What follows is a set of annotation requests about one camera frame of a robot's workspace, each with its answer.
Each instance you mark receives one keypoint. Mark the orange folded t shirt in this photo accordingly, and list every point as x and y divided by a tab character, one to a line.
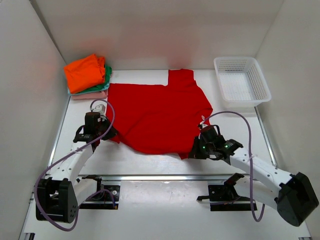
85	73

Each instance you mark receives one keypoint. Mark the white plastic basket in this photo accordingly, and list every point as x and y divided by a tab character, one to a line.
241	82

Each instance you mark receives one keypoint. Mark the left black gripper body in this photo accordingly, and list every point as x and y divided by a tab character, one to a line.
105	124

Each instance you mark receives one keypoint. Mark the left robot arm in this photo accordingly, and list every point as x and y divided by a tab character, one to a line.
60	195

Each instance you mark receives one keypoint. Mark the light blue folded t shirt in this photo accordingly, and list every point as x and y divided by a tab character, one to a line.
68	92

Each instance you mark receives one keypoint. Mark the red t shirt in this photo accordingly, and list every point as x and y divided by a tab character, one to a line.
159	119

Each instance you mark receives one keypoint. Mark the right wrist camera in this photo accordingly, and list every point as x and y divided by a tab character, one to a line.
202	125

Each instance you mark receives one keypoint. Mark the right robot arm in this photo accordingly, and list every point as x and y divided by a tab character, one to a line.
291	195

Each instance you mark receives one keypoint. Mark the green folded t shirt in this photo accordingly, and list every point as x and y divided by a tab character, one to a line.
103	86

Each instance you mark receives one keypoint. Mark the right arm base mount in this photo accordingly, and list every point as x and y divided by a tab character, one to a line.
222	197

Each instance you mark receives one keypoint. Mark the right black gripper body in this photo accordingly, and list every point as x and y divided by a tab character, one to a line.
205	149

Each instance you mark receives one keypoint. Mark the pink folded t shirt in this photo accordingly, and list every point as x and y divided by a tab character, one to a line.
91	96

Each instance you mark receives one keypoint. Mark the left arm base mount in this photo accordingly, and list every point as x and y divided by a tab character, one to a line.
95	192

